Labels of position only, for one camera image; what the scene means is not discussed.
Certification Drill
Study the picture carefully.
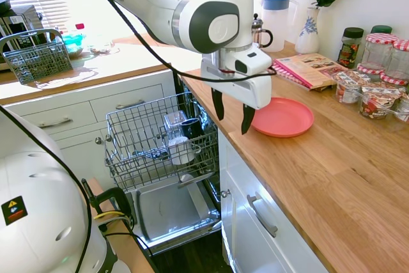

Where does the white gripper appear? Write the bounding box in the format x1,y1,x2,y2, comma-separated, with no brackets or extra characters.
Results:
200,57,273,136

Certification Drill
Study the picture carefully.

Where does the pink plastic plate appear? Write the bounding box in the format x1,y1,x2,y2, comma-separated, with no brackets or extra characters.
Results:
251,97,315,139

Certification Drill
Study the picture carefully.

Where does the built-in dishwasher body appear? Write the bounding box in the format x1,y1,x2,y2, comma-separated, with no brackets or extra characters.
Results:
172,73,221,203

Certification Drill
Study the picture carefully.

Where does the steel dishwasher door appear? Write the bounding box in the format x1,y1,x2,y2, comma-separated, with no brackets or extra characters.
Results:
130,170,223,256

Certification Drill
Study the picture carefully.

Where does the dark navy mug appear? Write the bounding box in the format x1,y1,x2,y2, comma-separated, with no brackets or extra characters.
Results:
180,118,205,139

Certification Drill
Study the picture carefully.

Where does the clear glass container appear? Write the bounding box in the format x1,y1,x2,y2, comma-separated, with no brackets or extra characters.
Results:
162,110,189,136

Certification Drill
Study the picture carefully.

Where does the white mug with printed base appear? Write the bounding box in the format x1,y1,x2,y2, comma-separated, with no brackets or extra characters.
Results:
167,136,202,166

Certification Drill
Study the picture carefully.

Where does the white cabinet beside window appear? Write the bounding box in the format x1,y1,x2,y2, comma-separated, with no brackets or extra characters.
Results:
0,70,176,191

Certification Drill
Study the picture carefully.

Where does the glass French press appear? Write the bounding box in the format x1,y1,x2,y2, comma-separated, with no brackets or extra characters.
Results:
251,13,274,49

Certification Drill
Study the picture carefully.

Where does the red checkered cookbook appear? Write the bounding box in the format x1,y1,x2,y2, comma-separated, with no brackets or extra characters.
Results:
272,52,349,92

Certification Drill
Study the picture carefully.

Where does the clear pitcher with blue lid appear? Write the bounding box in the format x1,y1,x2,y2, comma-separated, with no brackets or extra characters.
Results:
261,0,300,52

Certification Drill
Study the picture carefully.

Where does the white vase with blue flowers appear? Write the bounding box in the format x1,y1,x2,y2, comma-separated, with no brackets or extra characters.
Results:
294,6,321,55

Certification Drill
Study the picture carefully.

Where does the dark spice jar black lid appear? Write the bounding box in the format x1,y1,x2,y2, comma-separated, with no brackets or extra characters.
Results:
337,27,364,66

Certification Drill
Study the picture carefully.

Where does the black C-clamp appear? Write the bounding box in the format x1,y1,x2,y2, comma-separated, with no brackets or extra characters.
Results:
81,178,135,232

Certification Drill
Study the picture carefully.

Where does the small glass jar gingham lid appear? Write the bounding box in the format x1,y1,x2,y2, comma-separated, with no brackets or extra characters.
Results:
380,73,409,88
357,63,386,82

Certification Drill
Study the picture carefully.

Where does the white cabinet with single drawer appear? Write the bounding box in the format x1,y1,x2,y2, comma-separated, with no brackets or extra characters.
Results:
218,125,330,273

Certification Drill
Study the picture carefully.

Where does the tall glass jar gingham lid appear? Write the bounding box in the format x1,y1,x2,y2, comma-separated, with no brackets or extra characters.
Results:
386,39,409,81
360,33,397,71

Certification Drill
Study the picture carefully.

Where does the clear plastic tray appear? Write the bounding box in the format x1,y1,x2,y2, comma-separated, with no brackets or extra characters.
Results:
332,71,409,132

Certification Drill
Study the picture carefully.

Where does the clear jar with green lid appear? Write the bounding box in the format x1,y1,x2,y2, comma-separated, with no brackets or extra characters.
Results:
370,25,393,36

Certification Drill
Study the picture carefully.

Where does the wooden robot mounting board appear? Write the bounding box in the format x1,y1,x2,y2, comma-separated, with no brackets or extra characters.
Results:
86,176,157,273

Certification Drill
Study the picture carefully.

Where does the green plastic container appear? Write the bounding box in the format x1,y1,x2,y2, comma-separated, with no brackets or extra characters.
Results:
62,33,84,58

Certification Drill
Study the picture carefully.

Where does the clear bottle with red cap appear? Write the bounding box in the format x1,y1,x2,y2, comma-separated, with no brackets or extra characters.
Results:
73,22,87,50

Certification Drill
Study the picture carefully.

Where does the grey cutlery basket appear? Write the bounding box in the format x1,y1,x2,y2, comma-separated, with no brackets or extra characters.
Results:
0,28,74,85

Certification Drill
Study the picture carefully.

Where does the steel toaster oven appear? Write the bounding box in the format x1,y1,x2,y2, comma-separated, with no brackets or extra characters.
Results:
0,4,44,71

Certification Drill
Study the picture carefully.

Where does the grey wire dishwasher rack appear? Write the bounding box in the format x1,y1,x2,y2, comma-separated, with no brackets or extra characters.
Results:
104,92,221,192

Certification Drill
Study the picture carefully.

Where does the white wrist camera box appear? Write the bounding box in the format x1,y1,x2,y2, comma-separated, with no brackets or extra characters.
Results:
222,46,273,76

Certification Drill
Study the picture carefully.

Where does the metal drawer handle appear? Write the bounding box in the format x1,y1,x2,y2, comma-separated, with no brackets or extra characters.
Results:
115,99,145,110
245,191,279,238
37,117,73,129

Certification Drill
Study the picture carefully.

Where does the yellow cable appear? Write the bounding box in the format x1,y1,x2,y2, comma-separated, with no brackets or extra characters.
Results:
94,210,125,219

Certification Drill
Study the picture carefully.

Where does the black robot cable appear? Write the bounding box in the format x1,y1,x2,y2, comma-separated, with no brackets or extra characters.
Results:
0,0,277,273

